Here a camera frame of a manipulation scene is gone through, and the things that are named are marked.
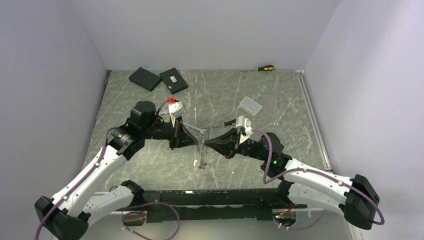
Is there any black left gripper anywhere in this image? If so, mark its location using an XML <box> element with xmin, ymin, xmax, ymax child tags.
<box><xmin>142</xmin><ymin>114</ymin><xmax>198</xmax><ymax>150</ymax></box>

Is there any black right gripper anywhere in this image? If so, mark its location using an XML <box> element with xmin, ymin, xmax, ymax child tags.
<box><xmin>204</xmin><ymin>128</ymin><xmax>267</xmax><ymax>161</ymax></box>

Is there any metal arc keyring plate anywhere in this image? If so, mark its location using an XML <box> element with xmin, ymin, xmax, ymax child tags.
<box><xmin>198</xmin><ymin>126</ymin><xmax>211</xmax><ymax>170</ymax></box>

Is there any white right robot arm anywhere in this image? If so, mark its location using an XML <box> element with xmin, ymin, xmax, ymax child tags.
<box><xmin>204</xmin><ymin>128</ymin><xmax>385</xmax><ymax>230</ymax></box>

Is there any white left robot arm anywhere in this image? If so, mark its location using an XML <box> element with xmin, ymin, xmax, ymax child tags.
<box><xmin>34</xmin><ymin>98</ymin><xmax>198</xmax><ymax>240</ymax></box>

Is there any small silver wrench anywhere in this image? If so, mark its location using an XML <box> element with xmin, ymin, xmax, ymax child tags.
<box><xmin>184</xmin><ymin>123</ymin><xmax>209</xmax><ymax>136</ymax></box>

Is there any yellow black screwdriver near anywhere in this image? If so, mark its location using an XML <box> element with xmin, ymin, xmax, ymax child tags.
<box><xmin>208</xmin><ymin>119</ymin><xmax>236</xmax><ymax>129</ymax></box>

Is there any clear plastic box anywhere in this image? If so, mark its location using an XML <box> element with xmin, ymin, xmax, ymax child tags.
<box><xmin>239</xmin><ymin>96</ymin><xmax>263</xmax><ymax>116</ymax></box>

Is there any black box with label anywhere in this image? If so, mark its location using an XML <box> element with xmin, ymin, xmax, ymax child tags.
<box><xmin>159</xmin><ymin>67</ymin><xmax>188</xmax><ymax>95</ymax></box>

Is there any black flat box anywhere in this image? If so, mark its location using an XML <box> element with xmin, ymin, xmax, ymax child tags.
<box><xmin>128</xmin><ymin>67</ymin><xmax>162</xmax><ymax>92</ymax></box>

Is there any orange black screwdriver far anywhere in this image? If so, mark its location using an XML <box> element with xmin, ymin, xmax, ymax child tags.
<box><xmin>241</xmin><ymin>65</ymin><xmax>275</xmax><ymax>72</ymax></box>

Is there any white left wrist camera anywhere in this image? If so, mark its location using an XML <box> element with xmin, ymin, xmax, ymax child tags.
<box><xmin>167</xmin><ymin>97</ymin><xmax>187</xmax><ymax>126</ymax></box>

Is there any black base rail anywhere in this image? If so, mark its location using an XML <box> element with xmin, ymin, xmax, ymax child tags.
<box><xmin>130</xmin><ymin>188</ymin><xmax>306</xmax><ymax>223</ymax></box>

